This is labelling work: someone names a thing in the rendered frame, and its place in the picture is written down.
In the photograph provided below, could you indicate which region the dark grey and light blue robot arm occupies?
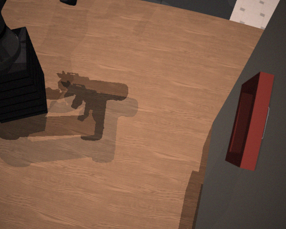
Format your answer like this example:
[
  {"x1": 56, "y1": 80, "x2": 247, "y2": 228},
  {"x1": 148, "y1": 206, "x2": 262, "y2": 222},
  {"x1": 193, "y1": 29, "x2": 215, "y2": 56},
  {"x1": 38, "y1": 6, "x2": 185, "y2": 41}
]
[{"x1": 0, "y1": 0, "x2": 77, "y2": 71}]

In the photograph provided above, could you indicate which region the beige board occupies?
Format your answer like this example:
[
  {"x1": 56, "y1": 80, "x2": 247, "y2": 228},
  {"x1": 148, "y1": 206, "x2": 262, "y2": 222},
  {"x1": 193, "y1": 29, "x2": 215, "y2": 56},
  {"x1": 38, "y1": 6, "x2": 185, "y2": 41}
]
[{"x1": 195, "y1": 0, "x2": 286, "y2": 229}]

